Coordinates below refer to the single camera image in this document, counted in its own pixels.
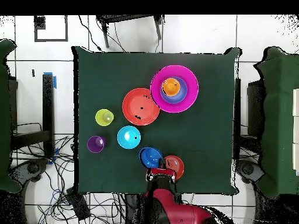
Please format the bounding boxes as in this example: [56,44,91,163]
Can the blue tape strip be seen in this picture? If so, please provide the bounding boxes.
[47,147,60,166]
[43,72,57,89]

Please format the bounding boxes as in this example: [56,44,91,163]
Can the dark green side cloth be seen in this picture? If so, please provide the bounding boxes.
[0,38,22,193]
[253,45,299,199]

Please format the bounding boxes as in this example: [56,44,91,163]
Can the black floor device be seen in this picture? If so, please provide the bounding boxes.
[235,159,265,184]
[9,157,50,194]

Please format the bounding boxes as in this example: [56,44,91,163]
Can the large pink plastic bowl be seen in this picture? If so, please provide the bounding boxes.
[149,65,200,114]

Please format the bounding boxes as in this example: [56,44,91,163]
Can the light blue translucent bowl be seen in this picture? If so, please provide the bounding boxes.
[160,76,188,104]

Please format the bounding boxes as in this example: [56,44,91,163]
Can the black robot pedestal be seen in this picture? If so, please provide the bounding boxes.
[124,193,179,224]

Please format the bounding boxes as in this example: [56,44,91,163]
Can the dark green table cloth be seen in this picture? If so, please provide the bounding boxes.
[71,45,242,195]

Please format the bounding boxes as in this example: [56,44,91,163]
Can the red-orange shallow bowl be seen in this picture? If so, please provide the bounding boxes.
[121,87,161,127]

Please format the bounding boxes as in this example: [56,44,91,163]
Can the purple plastic cup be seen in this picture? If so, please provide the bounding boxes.
[86,135,107,154]

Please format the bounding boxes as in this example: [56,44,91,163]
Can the orange plastic cup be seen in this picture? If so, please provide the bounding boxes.
[162,78,181,97]

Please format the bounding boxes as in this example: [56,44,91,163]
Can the orange translucent bowl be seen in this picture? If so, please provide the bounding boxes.
[163,155,185,181]

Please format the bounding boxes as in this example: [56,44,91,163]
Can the black power strip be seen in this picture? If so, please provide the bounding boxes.
[65,187,91,222]

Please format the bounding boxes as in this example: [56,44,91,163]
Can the thin black floor cable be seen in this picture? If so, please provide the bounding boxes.
[78,15,104,53]

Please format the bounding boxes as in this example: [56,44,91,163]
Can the yellow plastic cup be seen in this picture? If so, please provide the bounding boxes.
[95,108,115,127]

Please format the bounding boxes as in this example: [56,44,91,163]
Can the bundle of floor cables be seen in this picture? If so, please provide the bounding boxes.
[13,121,127,224]

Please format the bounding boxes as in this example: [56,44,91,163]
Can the white box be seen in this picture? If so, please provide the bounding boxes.
[292,116,299,144]
[292,143,299,176]
[292,88,299,117]

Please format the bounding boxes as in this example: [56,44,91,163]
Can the black square frame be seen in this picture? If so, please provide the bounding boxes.
[34,15,69,43]

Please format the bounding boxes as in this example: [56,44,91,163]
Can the black metal stool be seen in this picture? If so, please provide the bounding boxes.
[95,15,166,49]

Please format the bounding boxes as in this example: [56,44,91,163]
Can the black floor stand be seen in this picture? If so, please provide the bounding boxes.
[10,73,55,158]

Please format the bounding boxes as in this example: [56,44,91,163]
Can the cyan ribbed bowl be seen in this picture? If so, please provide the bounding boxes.
[117,125,142,150]

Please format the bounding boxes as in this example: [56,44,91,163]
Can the dark blue ribbed bowl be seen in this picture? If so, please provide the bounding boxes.
[139,146,165,169]

